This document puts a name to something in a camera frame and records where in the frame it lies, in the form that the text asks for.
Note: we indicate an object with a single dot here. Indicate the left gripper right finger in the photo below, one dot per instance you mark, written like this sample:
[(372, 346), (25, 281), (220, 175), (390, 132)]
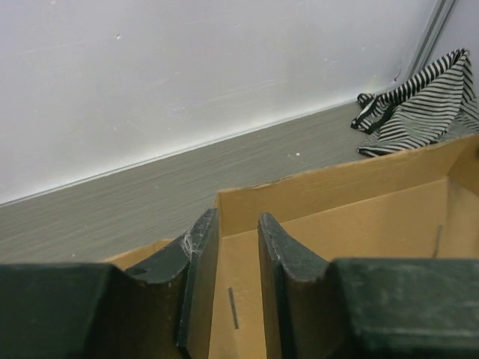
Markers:
[(303, 313)]

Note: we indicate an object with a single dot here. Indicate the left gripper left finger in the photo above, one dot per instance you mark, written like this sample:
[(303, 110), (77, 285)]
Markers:
[(176, 309)]

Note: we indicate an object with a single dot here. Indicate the brown cardboard box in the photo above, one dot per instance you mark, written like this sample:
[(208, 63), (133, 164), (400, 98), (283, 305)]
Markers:
[(400, 233)]

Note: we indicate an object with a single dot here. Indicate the black white striped cloth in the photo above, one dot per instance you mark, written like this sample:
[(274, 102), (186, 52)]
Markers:
[(435, 105)]

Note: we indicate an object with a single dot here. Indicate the right aluminium corner post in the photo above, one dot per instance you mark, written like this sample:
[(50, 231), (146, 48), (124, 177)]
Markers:
[(431, 34)]

